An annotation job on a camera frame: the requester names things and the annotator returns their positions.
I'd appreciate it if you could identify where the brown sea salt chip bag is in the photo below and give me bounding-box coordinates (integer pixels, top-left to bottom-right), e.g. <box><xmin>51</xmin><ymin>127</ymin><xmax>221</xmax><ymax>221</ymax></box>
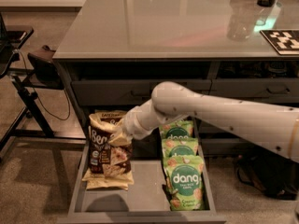
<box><xmin>95</xmin><ymin>110</ymin><xmax>126</xmax><ymax>125</ymax></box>
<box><xmin>82</xmin><ymin>112</ymin><xmax>134</xmax><ymax>190</ymax></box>

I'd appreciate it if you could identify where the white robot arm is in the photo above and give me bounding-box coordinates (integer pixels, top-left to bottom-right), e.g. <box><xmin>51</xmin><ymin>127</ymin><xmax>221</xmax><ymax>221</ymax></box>
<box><xmin>109</xmin><ymin>81</ymin><xmax>299</xmax><ymax>162</ymax></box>

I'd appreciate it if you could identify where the green dang chip bag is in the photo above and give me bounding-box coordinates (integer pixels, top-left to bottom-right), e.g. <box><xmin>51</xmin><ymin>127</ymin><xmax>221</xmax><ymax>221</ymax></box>
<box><xmin>162</xmin><ymin>138</ymin><xmax>198</xmax><ymax>158</ymax></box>
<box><xmin>164</xmin><ymin>155</ymin><xmax>205</xmax><ymax>211</ymax></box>
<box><xmin>159</xmin><ymin>120</ymin><xmax>193</xmax><ymax>139</ymax></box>

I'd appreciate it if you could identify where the grey top left drawer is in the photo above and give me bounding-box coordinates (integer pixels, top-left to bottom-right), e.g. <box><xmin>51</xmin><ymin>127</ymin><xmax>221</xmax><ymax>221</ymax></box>
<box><xmin>71</xmin><ymin>78</ymin><xmax>213</xmax><ymax>107</ymax></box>

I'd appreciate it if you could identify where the open grey middle drawer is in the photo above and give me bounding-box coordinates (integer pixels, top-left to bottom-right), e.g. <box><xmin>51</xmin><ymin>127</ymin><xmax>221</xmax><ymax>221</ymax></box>
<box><xmin>57</xmin><ymin>131</ymin><xmax>226</xmax><ymax>224</ymax></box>

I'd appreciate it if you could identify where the front green Dang chip bag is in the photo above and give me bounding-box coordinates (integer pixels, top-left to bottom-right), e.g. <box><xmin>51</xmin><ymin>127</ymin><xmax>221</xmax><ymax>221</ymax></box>
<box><xmin>164</xmin><ymin>155</ymin><xmax>205</xmax><ymax>211</ymax></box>

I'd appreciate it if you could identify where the grey right bottom drawer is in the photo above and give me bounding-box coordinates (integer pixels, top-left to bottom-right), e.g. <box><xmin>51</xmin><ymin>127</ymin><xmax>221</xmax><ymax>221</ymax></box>
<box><xmin>201</xmin><ymin>138</ymin><xmax>254</xmax><ymax>156</ymax></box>

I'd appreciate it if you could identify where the grey top right drawer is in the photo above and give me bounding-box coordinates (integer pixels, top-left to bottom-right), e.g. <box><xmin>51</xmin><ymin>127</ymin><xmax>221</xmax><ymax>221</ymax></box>
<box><xmin>209</xmin><ymin>78</ymin><xmax>299</xmax><ymax>104</ymax></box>

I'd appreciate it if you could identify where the black bag on floor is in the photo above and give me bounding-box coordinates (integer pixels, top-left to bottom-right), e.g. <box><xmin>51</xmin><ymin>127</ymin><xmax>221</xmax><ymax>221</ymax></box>
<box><xmin>234</xmin><ymin>147</ymin><xmax>299</xmax><ymax>200</ymax></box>

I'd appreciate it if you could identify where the black chair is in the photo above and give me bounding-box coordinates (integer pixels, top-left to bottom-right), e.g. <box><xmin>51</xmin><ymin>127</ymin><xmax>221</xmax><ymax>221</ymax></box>
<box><xmin>0</xmin><ymin>14</ymin><xmax>85</xmax><ymax>151</ymax></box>

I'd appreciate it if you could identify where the black and white marker tag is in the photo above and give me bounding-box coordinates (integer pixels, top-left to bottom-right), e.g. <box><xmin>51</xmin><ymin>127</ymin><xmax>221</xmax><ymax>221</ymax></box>
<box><xmin>260</xmin><ymin>29</ymin><xmax>299</xmax><ymax>55</ymax></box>

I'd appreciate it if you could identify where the grey counter cabinet frame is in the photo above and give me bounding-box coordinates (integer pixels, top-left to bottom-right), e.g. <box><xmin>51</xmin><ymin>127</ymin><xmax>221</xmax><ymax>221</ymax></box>
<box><xmin>54</xmin><ymin>54</ymin><xmax>298</xmax><ymax>133</ymax></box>

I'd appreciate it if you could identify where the black cable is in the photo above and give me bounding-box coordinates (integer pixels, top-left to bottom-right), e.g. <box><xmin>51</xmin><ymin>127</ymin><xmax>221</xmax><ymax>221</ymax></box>
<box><xmin>12</xmin><ymin>49</ymin><xmax>72</xmax><ymax>121</ymax></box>

